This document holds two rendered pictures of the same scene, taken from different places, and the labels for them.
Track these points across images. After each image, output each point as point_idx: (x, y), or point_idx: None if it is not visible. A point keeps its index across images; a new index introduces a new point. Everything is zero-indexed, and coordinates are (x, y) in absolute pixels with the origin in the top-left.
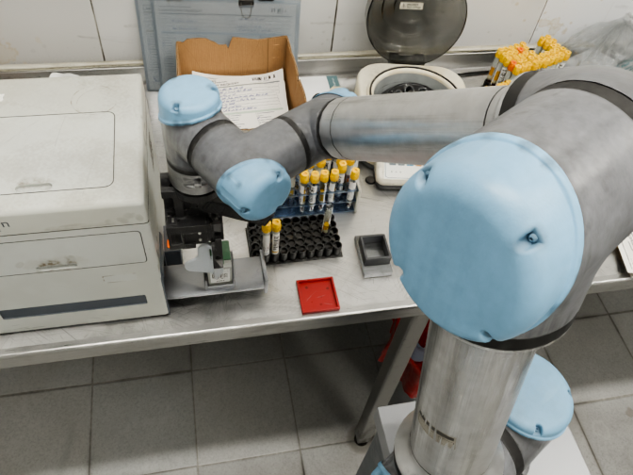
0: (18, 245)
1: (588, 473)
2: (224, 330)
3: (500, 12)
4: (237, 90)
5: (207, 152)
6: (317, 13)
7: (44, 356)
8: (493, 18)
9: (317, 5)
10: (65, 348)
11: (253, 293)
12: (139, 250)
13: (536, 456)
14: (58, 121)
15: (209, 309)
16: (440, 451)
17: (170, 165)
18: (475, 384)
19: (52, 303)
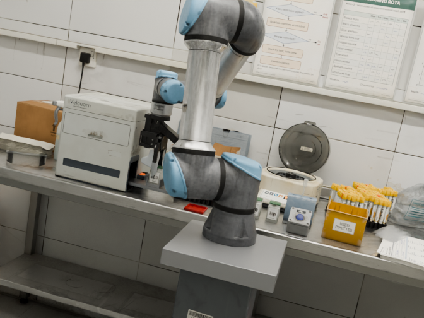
0: (88, 118)
1: (281, 257)
2: (144, 202)
3: (362, 171)
4: None
5: (163, 81)
6: (260, 147)
7: (67, 186)
8: (358, 173)
9: (261, 142)
10: (76, 185)
11: (166, 200)
12: (127, 137)
13: (235, 182)
14: (124, 100)
15: (143, 197)
16: (183, 117)
17: (152, 100)
18: (192, 68)
19: (83, 161)
